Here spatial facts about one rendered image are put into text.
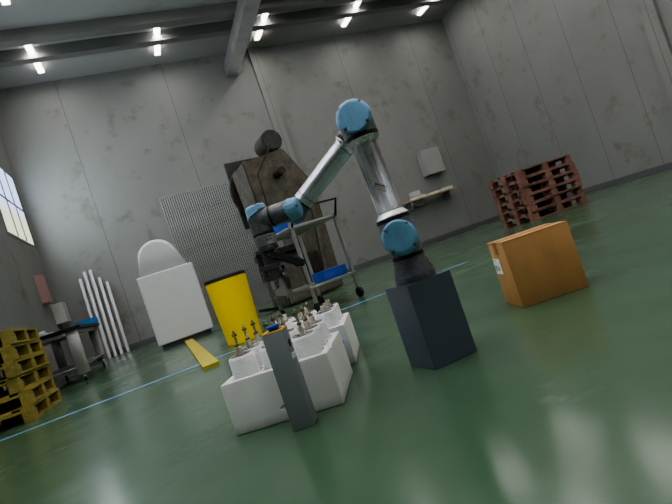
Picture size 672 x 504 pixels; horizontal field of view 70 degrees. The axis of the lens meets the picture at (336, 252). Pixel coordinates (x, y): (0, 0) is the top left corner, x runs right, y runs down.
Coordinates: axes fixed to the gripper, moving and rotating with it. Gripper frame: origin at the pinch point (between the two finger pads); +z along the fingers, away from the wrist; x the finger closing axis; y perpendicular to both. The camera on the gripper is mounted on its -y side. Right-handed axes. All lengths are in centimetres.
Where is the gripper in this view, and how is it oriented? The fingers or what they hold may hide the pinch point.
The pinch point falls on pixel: (291, 299)
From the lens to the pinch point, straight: 171.5
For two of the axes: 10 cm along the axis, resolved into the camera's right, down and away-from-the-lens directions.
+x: 2.8, -1.1, -9.5
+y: -9.0, 3.0, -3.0
